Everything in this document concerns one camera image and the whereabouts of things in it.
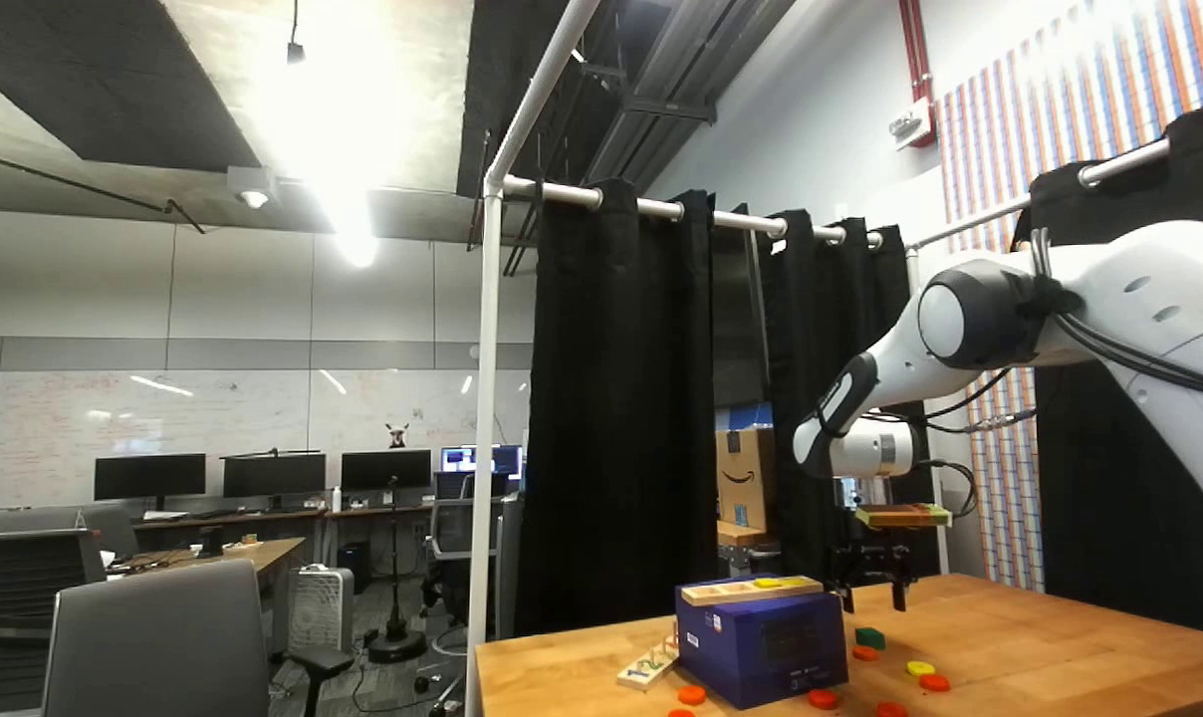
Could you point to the grey office chair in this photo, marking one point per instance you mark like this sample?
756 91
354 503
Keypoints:
166 638

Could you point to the black pendant lamp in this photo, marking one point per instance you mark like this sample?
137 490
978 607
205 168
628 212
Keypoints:
296 50

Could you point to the black computer monitor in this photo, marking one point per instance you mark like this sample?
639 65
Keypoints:
388 471
150 476
274 476

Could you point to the monitor with blue screen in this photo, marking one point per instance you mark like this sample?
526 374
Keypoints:
474 458

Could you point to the long office desk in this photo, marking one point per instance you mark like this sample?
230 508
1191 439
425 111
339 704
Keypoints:
366 511

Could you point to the cardboard shipping box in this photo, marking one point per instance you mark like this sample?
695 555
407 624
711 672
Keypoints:
744 471

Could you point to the red pipe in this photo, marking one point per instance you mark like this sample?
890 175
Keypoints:
915 53

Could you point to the yellow flat block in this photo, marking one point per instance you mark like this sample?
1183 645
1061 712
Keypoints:
804 584

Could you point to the stand with round base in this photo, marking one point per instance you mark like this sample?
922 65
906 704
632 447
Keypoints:
397 645

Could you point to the white computer tower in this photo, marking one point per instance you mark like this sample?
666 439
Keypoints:
323 607

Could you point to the wooden plank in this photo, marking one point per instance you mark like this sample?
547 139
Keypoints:
733 592

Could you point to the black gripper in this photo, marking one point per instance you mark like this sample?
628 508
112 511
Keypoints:
875 551

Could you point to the white patterned strip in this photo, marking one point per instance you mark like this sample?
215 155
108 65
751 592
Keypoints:
647 666

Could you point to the black office chair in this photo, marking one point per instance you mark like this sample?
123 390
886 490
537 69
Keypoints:
19 597

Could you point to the white pipe frame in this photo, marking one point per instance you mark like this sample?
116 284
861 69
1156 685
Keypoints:
480 465

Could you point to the orange round disc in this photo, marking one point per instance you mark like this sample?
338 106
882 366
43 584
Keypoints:
824 698
939 681
690 694
684 713
865 656
894 712

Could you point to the grey curtain rod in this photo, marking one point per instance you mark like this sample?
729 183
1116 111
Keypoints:
562 192
1121 159

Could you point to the green round block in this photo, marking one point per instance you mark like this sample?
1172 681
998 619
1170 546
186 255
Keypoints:
870 638

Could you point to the white fire alarm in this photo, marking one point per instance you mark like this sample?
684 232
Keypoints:
910 125

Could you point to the yellow round disc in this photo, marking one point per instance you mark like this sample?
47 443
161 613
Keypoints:
922 666

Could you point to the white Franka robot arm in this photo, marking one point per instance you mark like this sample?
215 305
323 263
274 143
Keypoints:
1161 305

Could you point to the wooden desk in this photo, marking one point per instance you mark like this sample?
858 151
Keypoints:
265 551

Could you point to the ceiling light fixture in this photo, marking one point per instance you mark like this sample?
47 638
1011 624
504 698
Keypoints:
258 195

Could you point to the blue cardboard box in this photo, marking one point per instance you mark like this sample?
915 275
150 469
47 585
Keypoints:
761 652

